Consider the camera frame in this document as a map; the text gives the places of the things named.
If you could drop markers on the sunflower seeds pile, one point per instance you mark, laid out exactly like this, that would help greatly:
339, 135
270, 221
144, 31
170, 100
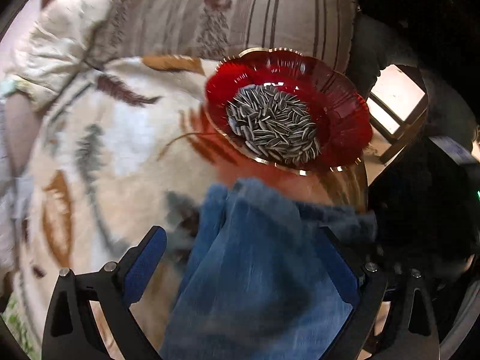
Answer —
273, 124

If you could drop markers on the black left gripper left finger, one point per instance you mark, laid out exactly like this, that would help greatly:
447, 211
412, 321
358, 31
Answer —
71, 331

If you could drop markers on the cream crumpled cloth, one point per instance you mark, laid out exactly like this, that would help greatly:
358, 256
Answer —
47, 58

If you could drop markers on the red glass dish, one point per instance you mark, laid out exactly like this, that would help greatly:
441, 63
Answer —
341, 115

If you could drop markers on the blue denim jeans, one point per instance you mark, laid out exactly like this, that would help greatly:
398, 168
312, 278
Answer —
258, 283

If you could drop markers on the striped beige pillow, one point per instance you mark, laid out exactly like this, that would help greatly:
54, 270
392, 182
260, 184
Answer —
216, 29

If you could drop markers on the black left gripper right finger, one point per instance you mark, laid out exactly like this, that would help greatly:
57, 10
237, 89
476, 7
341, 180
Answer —
391, 313

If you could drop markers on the green patterned quilt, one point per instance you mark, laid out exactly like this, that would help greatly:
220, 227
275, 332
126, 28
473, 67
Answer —
17, 323

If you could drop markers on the beige leaf print blanket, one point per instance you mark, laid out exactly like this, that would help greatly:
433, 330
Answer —
125, 148

